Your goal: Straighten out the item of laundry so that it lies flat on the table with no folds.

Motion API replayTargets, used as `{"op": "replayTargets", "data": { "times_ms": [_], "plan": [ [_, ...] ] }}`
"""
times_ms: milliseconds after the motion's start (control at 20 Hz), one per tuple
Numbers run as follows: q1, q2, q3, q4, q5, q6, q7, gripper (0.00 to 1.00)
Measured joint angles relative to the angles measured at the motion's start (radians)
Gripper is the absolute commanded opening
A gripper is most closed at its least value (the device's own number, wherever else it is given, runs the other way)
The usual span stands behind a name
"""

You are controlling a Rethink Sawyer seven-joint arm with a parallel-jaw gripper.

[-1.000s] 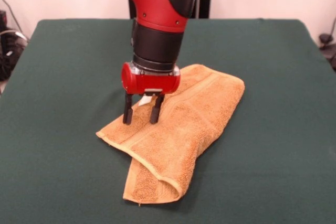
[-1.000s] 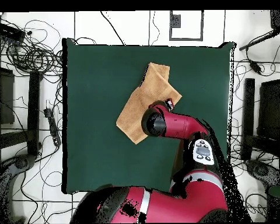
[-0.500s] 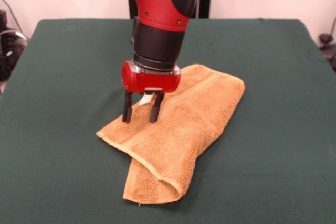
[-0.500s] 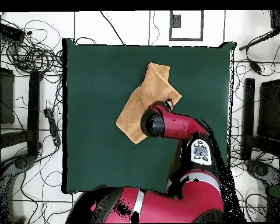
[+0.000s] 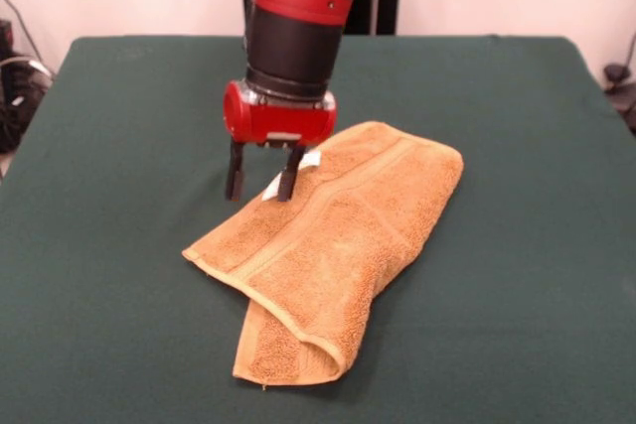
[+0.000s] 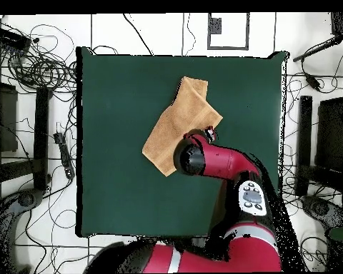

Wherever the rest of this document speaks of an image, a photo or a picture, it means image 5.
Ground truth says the black equipment pile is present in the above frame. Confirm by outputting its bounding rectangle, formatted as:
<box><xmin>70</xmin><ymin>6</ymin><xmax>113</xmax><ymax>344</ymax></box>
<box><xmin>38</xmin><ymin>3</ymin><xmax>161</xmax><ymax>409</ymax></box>
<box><xmin>0</xmin><ymin>19</ymin><xmax>56</xmax><ymax>155</ymax></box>

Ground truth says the orange terry towel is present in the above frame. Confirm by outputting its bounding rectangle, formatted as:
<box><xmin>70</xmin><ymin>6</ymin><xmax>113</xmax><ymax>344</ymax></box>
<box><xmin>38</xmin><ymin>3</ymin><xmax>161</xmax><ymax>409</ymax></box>
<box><xmin>181</xmin><ymin>120</ymin><xmax>465</xmax><ymax>390</ymax></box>

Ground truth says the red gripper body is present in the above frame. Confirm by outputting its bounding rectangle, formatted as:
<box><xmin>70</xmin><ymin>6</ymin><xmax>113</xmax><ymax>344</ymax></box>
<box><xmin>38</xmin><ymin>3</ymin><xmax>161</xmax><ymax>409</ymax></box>
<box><xmin>222</xmin><ymin>78</ymin><xmax>340</xmax><ymax>149</ymax></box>

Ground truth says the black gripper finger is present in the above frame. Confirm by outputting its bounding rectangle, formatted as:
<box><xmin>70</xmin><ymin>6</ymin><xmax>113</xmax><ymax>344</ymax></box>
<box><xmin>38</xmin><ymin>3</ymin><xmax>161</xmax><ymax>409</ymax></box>
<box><xmin>225</xmin><ymin>139</ymin><xmax>246</xmax><ymax>203</ymax></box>
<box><xmin>276</xmin><ymin>144</ymin><xmax>306</xmax><ymax>205</ymax></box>

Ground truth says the dark green table cloth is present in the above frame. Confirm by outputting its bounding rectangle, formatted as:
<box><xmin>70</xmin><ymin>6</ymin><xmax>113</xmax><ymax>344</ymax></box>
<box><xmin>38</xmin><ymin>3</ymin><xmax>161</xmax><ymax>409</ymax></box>
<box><xmin>0</xmin><ymin>34</ymin><xmax>636</xmax><ymax>424</ymax></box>

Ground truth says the dark grey stand base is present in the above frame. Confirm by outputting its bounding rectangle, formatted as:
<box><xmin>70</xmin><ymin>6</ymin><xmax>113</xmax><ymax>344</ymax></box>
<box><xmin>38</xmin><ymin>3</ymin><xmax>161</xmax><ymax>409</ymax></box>
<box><xmin>602</xmin><ymin>63</ymin><xmax>636</xmax><ymax>135</ymax></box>

